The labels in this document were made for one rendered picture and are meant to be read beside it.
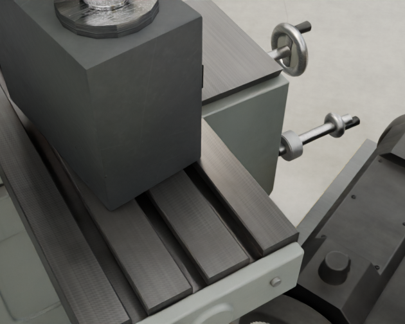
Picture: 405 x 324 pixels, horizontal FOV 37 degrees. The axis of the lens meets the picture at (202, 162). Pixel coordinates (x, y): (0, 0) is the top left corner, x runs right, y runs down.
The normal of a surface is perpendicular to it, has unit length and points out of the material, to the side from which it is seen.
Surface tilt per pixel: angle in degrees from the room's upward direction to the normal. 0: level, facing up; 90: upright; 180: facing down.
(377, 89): 0
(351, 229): 0
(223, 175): 0
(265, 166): 90
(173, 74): 90
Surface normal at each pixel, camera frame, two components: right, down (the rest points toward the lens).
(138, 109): 0.63, 0.58
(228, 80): 0.01, -0.66
